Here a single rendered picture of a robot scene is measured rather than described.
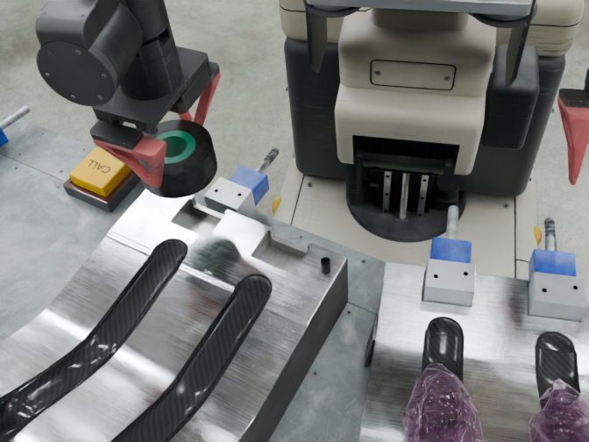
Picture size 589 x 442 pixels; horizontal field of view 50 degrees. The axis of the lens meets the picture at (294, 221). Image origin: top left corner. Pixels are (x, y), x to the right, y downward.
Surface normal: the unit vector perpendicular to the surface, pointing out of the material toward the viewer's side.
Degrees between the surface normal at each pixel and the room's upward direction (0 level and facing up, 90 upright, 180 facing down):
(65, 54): 89
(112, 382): 23
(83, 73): 89
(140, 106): 1
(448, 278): 0
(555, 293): 0
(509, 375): 16
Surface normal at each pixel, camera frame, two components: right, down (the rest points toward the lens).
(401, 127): -0.19, 0.86
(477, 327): -0.07, -0.62
